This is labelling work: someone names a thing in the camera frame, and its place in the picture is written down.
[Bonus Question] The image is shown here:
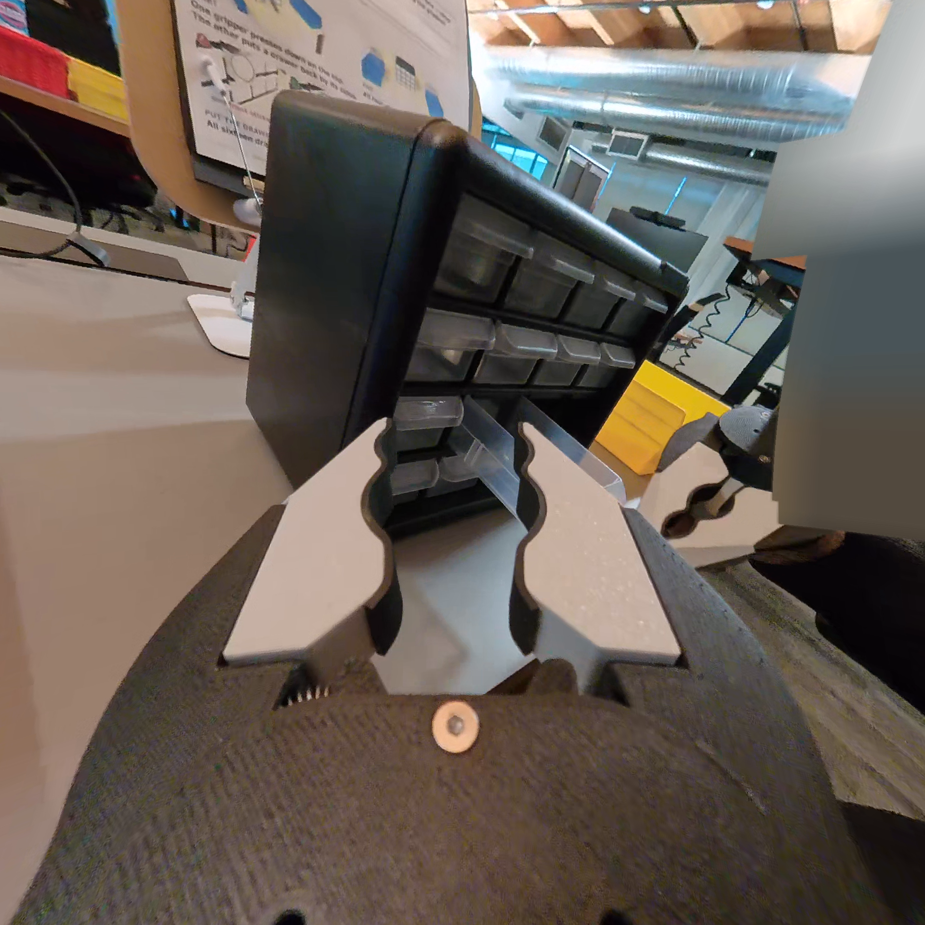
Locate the white stand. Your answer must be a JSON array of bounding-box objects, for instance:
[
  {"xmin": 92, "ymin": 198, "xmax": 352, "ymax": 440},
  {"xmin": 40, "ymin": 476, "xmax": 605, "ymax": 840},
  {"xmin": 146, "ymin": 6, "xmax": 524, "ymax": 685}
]
[{"xmin": 188, "ymin": 56, "xmax": 263, "ymax": 358}]

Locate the red plastic bin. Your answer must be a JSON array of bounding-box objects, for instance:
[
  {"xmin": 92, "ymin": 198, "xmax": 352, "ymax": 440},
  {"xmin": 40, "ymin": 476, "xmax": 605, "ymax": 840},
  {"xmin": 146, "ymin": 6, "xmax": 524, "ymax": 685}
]
[{"xmin": 0, "ymin": 25, "xmax": 73, "ymax": 102}]

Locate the black small-parts drawer cabinet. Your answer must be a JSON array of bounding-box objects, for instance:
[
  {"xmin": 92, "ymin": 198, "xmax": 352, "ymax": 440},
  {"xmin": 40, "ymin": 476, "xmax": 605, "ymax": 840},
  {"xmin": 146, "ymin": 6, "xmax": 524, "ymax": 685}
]
[{"xmin": 246, "ymin": 90, "xmax": 691, "ymax": 539}]

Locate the wide silver air duct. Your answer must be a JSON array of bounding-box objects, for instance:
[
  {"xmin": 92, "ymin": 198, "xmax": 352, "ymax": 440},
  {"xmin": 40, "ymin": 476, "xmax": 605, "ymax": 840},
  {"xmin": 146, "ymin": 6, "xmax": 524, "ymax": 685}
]
[{"xmin": 480, "ymin": 47, "xmax": 868, "ymax": 109}]

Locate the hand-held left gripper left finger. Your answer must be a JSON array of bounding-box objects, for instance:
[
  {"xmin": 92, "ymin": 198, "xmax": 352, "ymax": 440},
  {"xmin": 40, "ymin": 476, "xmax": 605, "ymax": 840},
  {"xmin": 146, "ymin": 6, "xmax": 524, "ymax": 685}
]
[{"xmin": 220, "ymin": 418, "xmax": 403, "ymax": 667}]

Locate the yellow plastic storage bin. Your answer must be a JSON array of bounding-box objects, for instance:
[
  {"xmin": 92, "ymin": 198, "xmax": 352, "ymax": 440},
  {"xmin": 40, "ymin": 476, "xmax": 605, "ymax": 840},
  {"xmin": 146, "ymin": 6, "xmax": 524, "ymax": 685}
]
[{"xmin": 594, "ymin": 360, "xmax": 731, "ymax": 476}]

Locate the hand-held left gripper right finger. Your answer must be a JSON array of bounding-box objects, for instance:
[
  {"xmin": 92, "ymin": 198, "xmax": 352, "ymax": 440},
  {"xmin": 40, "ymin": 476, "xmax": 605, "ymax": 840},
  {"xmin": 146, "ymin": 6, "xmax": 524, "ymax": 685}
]
[{"xmin": 509, "ymin": 423, "xmax": 684, "ymax": 696}]

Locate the table with dark blue legs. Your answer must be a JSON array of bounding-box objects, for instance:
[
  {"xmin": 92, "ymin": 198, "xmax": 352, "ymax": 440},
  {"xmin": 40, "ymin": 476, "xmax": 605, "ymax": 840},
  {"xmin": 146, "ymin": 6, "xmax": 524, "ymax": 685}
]
[{"xmin": 721, "ymin": 235, "xmax": 808, "ymax": 407}]

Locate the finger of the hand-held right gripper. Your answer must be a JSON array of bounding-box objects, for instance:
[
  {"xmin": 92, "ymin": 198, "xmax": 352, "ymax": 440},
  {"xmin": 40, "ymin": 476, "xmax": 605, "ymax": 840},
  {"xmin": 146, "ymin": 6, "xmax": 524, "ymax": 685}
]
[
  {"xmin": 638, "ymin": 441, "xmax": 728, "ymax": 533},
  {"xmin": 663, "ymin": 483, "xmax": 779, "ymax": 572}
]

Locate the wooden shelf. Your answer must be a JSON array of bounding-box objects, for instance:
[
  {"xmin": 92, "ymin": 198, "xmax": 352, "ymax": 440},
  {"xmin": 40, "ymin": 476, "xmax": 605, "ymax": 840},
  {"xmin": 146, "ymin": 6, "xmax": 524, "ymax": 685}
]
[{"xmin": 0, "ymin": 76, "xmax": 132, "ymax": 140}]

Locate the instruction poster board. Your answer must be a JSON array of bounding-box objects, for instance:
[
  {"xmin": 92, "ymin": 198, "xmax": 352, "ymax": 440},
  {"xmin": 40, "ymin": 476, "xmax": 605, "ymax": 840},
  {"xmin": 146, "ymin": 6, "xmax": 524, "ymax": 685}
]
[{"xmin": 114, "ymin": 0, "xmax": 485, "ymax": 236}]

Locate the small yellow shelf bin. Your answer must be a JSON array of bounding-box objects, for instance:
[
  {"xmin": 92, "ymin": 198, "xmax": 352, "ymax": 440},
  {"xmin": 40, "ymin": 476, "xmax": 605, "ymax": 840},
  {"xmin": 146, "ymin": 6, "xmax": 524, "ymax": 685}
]
[{"xmin": 67, "ymin": 56, "xmax": 129, "ymax": 121}]

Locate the beige desk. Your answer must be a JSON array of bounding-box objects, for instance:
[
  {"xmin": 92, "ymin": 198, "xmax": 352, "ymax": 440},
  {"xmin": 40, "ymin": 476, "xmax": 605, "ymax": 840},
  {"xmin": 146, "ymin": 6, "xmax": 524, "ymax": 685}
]
[{"xmin": 0, "ymin": 249, "xmax": 644, "ymax": 893}]

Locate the set of clear cabinet drawers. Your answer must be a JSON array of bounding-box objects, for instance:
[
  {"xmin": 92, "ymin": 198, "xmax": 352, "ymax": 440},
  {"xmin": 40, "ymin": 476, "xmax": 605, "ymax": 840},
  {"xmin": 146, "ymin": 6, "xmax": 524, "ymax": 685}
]
[{"xmin": 390, "ymin": 191, "xmax": 669, "ymax": 500}]

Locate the black computer monitor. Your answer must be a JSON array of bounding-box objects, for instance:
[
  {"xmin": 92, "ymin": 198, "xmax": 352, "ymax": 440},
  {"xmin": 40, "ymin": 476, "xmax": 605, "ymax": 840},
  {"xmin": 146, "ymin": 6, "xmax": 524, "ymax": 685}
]
[{"xmin": 606, "ymin": 206, "xmax": 709, "ymax": 290}]

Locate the clear plastic drawer box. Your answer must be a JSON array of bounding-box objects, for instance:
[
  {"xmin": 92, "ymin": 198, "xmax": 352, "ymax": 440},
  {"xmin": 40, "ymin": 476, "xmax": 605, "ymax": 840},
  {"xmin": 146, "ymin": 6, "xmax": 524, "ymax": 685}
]
[{"xmin": 462, "ymin": 394, "xmax": 627, "ymax": 525}]

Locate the black cable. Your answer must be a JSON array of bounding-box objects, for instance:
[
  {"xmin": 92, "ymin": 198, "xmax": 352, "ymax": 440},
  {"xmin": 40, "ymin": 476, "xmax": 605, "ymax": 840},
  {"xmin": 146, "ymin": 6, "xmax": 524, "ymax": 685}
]
[{"xmin": 0, "ymin": 108, "xmax": 86, "ymax": 259}]

